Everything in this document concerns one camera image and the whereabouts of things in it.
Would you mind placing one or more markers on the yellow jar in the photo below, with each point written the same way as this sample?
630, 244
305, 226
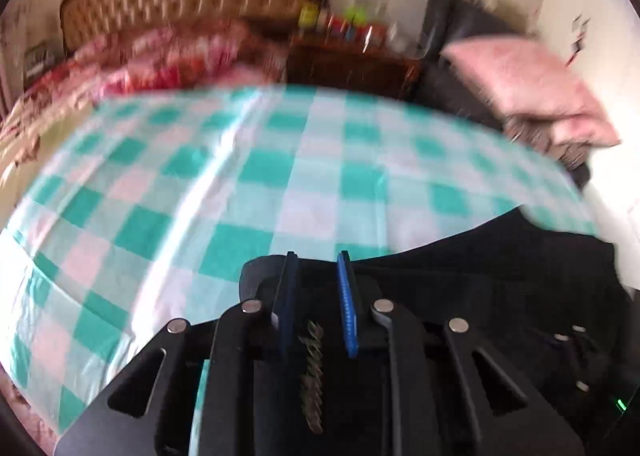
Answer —
308, 16

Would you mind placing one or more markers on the dark wooden nightstand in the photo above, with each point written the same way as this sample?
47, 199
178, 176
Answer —
345, 68

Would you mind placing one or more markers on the teal checkered tablecloth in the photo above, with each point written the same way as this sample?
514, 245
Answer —
200, 186

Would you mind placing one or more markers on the large pink floral pillow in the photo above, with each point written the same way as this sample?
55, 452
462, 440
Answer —
525, 81

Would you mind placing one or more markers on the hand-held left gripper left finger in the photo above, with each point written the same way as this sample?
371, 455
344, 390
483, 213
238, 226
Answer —
287, 316

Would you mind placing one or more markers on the grey bedside box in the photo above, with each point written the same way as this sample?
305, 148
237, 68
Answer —
40, 61

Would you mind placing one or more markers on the green cloth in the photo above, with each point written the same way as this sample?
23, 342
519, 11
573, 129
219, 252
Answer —
355, 15

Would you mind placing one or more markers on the red floral quilt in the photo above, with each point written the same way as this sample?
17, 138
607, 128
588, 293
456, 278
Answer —
150, 56

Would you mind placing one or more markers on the black leather armchair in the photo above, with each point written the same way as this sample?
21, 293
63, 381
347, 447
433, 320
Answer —
450, 86

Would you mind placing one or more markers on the black pants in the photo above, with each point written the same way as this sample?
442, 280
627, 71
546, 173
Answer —
475, 276

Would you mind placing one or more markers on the white wardrobe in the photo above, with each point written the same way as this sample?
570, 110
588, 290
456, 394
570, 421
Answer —
605, 86

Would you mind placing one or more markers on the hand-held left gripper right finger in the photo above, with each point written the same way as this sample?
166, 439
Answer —
348, 316

